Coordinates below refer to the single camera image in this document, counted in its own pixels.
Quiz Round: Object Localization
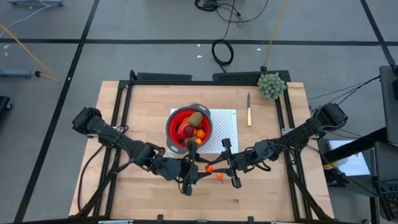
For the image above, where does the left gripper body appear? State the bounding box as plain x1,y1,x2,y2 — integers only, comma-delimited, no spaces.
157,141,199,197

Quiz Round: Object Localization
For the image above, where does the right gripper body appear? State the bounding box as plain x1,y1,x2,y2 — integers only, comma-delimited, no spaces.
221,138,259,190

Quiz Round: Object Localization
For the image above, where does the red-orange mango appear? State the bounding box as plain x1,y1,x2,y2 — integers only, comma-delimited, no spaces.
177,117,191,141

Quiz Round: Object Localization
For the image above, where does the brown kiwi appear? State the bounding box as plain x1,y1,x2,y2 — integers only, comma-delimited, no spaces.
188,111,203,128

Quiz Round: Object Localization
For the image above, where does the red collapsible colander grey rim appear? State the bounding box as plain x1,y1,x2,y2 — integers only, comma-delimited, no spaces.
165,103,213,156

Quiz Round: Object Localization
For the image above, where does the white perforated metal shelf riser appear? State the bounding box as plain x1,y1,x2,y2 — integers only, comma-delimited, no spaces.
169,108,239,155

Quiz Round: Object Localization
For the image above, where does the green potted plant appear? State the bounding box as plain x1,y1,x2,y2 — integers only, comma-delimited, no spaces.
256,72,287,100

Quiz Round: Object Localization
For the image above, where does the long black ribbed power strip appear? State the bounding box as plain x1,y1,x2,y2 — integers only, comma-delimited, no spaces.
213,70,292,83

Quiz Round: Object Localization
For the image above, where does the white box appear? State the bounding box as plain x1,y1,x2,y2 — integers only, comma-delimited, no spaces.
328,139,373,177

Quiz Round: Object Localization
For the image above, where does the black keyboard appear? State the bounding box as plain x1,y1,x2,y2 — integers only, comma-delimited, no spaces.
374,179,398,223

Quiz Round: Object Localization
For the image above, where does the grey side desk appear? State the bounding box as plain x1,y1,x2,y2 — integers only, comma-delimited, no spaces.
378,63,398,146

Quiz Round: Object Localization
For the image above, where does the black caster foot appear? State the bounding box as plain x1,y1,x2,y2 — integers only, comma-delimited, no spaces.
0,95,13,112

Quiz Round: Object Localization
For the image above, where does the short grey floor base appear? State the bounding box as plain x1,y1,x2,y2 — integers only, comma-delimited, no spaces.
0,68,34,79

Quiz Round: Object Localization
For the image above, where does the long grey floor base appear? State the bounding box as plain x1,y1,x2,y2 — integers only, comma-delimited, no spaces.
7,0,65,7

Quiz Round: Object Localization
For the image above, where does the knife with tan handle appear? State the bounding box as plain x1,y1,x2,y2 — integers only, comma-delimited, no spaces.
246,92,252,127

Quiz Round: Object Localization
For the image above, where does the black aluminium table frame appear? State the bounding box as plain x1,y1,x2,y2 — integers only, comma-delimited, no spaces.
74,70,335,224

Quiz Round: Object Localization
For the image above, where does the coiled black floor cable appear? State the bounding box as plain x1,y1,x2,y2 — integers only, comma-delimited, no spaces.
211,9,237,74

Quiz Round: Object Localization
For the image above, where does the yellow hanging cable black foot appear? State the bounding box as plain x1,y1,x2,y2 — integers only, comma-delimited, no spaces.
260,0,290,72

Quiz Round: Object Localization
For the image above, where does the tangled black cable bundle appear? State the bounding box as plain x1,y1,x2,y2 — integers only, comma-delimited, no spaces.
195,0,270,29

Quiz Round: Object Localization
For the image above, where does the yellow floor cable black plug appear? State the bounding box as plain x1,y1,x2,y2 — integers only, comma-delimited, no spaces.
0,24,60,82

